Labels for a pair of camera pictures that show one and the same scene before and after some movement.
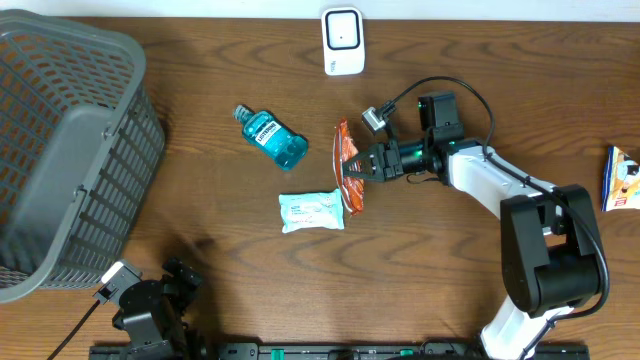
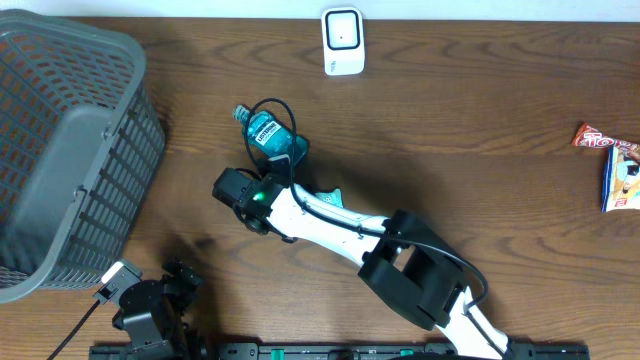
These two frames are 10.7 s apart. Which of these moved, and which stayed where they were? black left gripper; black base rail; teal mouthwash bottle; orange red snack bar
Moved: orange red snack bar
Stayed: black left gripper; teal mouthwash bottle; black base rail
